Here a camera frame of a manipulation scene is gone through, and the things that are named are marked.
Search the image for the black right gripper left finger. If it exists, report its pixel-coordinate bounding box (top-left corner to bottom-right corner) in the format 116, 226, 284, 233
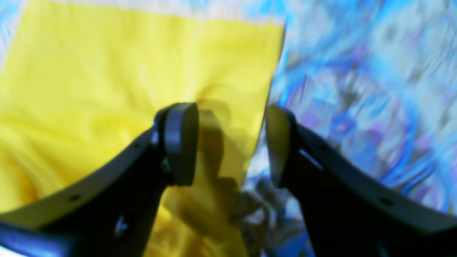
0, 102, 199, 257

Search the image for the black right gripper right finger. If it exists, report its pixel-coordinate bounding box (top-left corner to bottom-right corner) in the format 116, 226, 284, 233
266, 105, 457, 257

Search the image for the yellow T-shirt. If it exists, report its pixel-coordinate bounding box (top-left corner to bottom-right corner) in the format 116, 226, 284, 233
1, 0, 285, 257

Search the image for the patterned blue tile tablecloth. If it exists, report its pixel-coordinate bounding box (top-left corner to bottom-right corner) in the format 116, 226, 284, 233
0, 0, 457, 257

